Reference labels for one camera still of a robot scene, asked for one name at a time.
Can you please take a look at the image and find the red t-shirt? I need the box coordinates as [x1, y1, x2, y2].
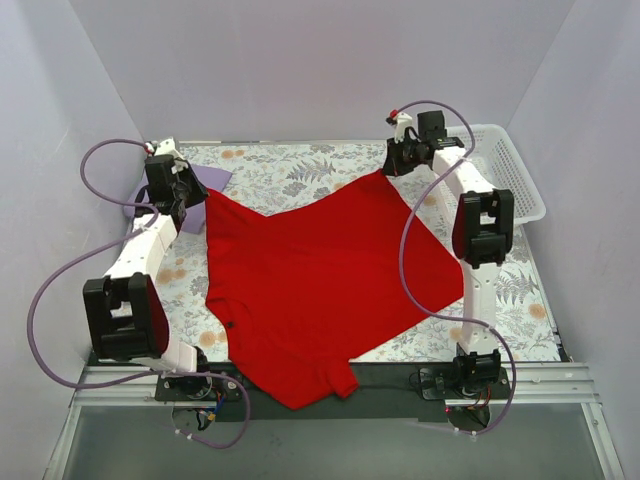
[206, 172, 463, 410]

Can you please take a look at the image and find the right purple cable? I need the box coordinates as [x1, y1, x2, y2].
[392, 99, 517, 437]

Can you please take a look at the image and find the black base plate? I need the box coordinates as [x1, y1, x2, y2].
[154, 360, 514, 426]

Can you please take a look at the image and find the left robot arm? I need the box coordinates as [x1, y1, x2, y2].
[83, 153, 213, 400]

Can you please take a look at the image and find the aluminium frame rail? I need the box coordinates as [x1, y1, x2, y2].
[46, 362, 623, 479]

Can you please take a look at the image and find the floral table mat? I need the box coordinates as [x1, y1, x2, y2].
[156, 143, 560, 362]

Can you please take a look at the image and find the folded lavender t-shirt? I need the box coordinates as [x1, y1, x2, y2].
[128, 165, 232, 234]

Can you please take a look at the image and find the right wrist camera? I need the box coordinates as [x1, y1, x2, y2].
[386, 110, 413, 143]

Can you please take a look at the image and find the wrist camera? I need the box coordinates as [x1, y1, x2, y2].
[386, 110, 413, 143]
[145, 137, 183, 159]

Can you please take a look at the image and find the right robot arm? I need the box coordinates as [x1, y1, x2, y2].
[383, 110, 515, 398]

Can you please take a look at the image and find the white plastic basket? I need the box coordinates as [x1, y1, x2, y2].
[469, 124, 546, 226]

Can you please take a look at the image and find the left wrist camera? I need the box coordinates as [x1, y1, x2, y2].
[145, 137, 183, 159]

